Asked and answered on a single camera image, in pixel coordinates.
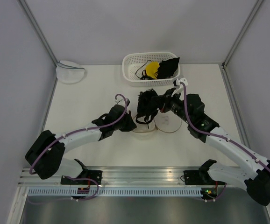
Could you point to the white folded mesh bag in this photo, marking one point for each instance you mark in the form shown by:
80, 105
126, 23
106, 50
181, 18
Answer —
69, 72

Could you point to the aluminium mounting rail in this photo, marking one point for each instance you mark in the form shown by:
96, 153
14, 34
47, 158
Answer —
122, 177

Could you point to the yellow bra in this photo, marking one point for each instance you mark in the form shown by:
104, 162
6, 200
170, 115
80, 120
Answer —
152, 70

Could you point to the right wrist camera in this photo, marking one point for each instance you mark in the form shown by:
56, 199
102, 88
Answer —
179, 85

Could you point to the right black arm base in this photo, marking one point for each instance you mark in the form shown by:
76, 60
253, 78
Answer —
200, 176

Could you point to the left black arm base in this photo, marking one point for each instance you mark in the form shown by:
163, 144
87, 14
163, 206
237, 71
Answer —
74, 172

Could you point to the black bra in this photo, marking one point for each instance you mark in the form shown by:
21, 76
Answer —
149, 103
167, 68

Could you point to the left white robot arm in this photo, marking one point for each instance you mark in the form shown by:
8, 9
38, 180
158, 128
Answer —
46, 154

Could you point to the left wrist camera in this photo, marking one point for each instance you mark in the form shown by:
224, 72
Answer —
122, 101

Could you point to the white mesh laundry bag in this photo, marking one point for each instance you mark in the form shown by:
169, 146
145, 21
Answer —
165, 123

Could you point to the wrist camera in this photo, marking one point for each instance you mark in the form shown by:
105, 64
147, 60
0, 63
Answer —
179, 85
122, 101

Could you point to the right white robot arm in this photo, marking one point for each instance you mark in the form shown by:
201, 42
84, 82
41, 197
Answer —
252, 173

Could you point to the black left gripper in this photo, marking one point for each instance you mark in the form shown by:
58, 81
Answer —
131, 124

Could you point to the white plastic basket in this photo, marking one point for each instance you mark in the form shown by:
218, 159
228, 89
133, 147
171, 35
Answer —
134, 65

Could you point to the white slotted cable duct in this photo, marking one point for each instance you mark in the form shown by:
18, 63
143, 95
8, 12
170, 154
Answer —
115, 191

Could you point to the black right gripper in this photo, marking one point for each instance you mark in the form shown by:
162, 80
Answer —
165, 100

